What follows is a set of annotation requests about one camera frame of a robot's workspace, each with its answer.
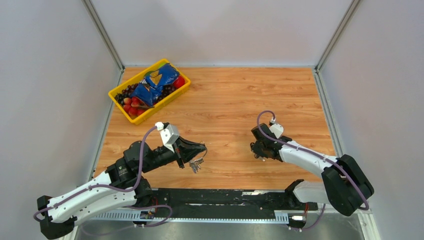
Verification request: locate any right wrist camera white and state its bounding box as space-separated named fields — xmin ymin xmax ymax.
xmin=269 ymin=122 xmax=284 ymax=139

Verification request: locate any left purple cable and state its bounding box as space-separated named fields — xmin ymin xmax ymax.
xmin=33 ymin=125 xmax=173 ymax=229

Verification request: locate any key with black tag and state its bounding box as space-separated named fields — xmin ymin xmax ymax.
xmin=254 ymin=154 xmax=265 ymax=162

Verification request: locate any red strawberries cluster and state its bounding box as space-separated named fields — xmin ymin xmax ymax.
xmin=122 ymin=97 xmax=146 ymax=117

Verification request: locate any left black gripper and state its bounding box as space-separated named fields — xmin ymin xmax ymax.
xmin=141 ymin=135 xmax=207 ymax=173

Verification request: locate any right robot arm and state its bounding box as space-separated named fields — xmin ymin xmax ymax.
xmin=250 ymin=123 xmax=375 ymax=216

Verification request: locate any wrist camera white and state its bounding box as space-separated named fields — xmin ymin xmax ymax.
xmin=269 ymin=122 xmax=284 ymax=139
xmin=155 ymin=121 xmax=180 ymax=153

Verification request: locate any red apple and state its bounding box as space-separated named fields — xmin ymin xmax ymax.
xmin=172 ymin=75 xmax=185 ymax=89

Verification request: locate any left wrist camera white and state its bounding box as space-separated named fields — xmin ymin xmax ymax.
xmin=155 ymin=121 xmax=180 ymax=153

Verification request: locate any dark grape bunch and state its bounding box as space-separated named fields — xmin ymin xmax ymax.
xmin=113 ymin=83 xmax=177 ymax=106

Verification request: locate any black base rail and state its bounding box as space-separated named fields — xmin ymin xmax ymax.
xmin=135 ymin=188 xmax=318 ymax=220

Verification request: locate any blue snack bag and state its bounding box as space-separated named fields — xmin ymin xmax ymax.
xmin=133 ymin=63 xmax=180 ymax=99

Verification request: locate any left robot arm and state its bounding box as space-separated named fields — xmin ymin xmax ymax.
xmin=37 ymin=137 xmax=207 ymax=240

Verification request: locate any aluminium frame rail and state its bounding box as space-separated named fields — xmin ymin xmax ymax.
xmin=59 ymin=188 xmax=382 ymax=240

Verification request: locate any yellow plastic bin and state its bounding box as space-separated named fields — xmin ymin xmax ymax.
xmin=108 ymin=58 xmax=191 ymax=125

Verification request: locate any large metal keyring with keys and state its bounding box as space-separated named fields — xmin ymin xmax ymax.
xmin=189 ymin=147 xmax=208 ymax=174

